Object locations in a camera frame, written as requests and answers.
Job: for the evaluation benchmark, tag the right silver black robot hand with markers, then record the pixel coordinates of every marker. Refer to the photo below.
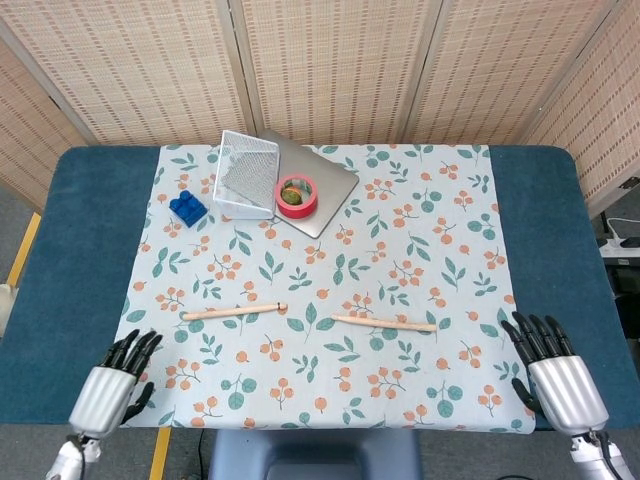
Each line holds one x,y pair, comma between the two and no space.
565,385

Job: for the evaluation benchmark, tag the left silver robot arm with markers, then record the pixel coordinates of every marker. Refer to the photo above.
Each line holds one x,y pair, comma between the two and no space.
70,457

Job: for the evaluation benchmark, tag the grey closed laptop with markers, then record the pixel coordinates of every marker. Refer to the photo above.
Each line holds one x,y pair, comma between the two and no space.
327,182

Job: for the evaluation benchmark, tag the floral leaf berry tablecloth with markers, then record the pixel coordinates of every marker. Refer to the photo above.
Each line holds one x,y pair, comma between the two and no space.
325,280

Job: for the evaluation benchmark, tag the plain wooden drumstick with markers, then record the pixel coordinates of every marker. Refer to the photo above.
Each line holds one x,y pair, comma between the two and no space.
385,323

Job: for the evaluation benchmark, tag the blue felt table cover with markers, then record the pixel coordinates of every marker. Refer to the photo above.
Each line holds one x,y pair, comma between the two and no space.
75,260

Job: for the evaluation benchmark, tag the green yellow small tape roll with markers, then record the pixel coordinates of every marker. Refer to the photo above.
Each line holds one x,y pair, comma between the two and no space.
292,196

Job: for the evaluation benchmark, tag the red tape roll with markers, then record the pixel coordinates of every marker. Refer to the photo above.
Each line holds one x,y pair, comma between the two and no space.
296,211

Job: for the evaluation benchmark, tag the white power strip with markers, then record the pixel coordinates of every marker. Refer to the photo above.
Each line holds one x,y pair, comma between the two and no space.
617,246

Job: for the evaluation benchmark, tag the woven bamboo screen panel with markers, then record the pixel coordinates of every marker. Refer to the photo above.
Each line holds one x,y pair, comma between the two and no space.
140,70
335,65
25,135
600,125
500,65

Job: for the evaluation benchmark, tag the blue toy building brick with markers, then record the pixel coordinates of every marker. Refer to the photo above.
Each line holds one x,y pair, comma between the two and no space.
187,210

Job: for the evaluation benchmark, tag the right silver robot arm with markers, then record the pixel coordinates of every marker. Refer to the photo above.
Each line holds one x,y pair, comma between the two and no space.
600,455

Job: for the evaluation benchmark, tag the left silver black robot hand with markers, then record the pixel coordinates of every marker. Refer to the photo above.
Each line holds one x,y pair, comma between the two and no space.
105,390

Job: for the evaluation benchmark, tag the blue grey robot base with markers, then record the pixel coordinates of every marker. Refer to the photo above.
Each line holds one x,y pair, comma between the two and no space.
310,455

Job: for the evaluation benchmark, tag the beige object at floor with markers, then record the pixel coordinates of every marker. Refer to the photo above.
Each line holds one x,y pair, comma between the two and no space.
5,305

